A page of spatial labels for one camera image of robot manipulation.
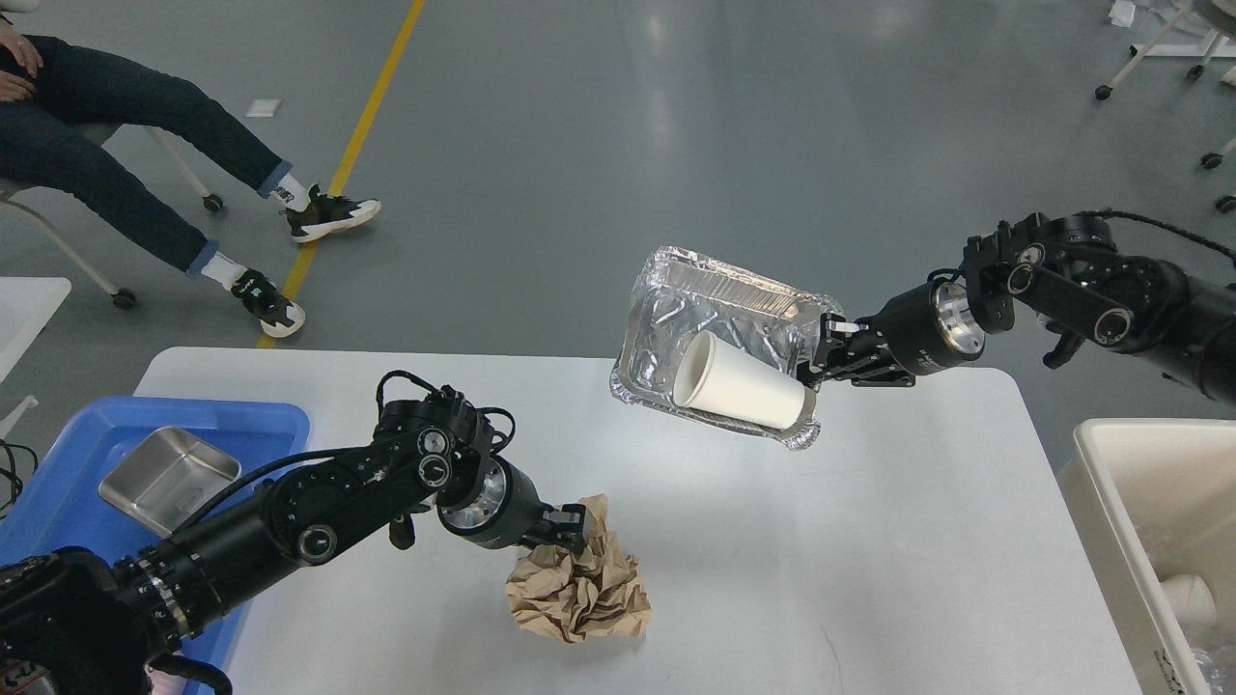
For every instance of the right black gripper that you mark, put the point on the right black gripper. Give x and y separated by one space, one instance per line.
928 330

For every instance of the white cup in bin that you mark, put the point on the white cup in bin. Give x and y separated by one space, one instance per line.
1190 600

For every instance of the white side table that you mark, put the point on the white side table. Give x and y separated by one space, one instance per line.
27 304

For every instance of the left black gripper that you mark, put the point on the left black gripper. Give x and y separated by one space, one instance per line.
506 511

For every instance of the blue plastic tray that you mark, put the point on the blue plastic tray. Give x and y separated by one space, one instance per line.
68 473

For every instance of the white paper cup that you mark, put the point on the white paper cup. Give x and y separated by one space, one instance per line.
717 378

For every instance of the brown paper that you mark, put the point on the brown paper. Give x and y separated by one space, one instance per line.
570 598

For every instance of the aluminium foil tray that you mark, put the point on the aluminium foil tray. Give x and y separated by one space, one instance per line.
679 293

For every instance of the small stainless steel tray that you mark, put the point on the small stainless steel tray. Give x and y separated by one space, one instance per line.
166 478

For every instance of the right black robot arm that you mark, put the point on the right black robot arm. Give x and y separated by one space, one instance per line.
1068 270

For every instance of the white bin right side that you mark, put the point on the white bin right side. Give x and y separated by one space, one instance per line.
1151 498

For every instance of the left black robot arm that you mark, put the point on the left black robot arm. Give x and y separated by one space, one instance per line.
425 454

